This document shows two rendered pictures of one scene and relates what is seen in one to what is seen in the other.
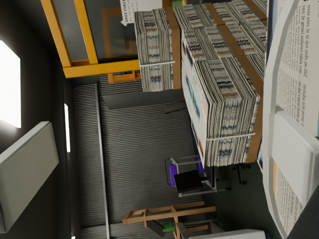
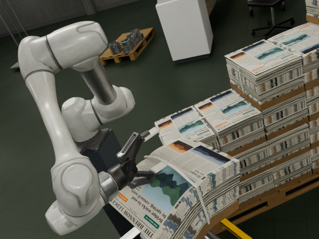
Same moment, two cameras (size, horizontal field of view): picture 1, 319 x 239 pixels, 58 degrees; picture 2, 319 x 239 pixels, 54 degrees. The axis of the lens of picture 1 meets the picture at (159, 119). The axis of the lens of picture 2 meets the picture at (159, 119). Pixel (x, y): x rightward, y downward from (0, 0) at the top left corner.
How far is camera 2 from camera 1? 0.97 m
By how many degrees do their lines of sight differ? 49
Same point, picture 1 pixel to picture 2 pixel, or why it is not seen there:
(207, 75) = (284, 69)
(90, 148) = not seen: outside the picture
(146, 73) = not seen: outside the picture
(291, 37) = (191, 165)
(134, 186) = not seen: outside the picture
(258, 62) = (295, 99)
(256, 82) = (274, 101)
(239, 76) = (281, 90)
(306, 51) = (182, 168)
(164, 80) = (313, 8)
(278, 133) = (163, 164)
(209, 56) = (307, 66)
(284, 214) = (161, 151)
